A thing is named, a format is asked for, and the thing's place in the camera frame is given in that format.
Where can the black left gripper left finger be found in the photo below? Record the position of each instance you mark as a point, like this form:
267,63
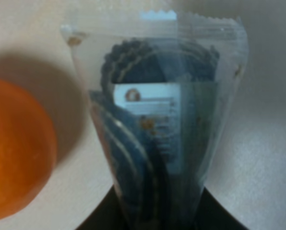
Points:
107,215

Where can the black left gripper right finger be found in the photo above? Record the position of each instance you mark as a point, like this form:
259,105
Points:
211,215

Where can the clear snack packet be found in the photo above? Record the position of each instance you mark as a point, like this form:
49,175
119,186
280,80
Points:
158,85

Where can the orange mandarin fruit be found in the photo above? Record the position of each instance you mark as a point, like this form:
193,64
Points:
28,148

